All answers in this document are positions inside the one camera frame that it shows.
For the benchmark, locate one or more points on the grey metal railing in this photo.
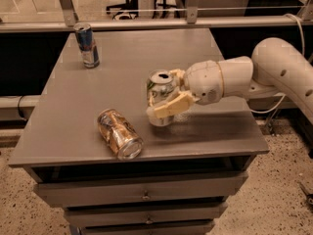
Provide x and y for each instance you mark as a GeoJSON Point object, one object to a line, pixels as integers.
{"type": "Point", "coordinates": [62, 15]}

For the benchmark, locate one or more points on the orange soda can lying down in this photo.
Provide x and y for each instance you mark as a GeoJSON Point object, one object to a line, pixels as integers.
{"type": "Point", "coordinates": [119, 134]}

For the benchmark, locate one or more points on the grey drawer cabinet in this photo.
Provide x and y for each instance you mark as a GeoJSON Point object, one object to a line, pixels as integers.
{"type": "Point", "coordinates": [179, 183]}

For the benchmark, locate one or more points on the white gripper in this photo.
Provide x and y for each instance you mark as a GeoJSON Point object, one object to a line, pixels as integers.
{"type": "Point", "coordinates": [202, 80]}

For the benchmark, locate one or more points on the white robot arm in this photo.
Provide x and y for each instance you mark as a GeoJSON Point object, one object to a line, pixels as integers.
{"type": "Point", "coordinates": [274, 66]}

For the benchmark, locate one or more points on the silver green 7up can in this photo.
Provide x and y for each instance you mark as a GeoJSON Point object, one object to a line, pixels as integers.
{"type": "Point", "coordinates": [159, 85]}

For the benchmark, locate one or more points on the black office chair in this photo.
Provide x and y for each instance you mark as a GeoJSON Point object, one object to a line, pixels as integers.
{"type": "Point", "coordinates": [126, 8]}

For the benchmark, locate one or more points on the blue silver energy drink can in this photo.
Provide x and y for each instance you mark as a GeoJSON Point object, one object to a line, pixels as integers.
{"type": "Point", "coordinates": [87, 44]}

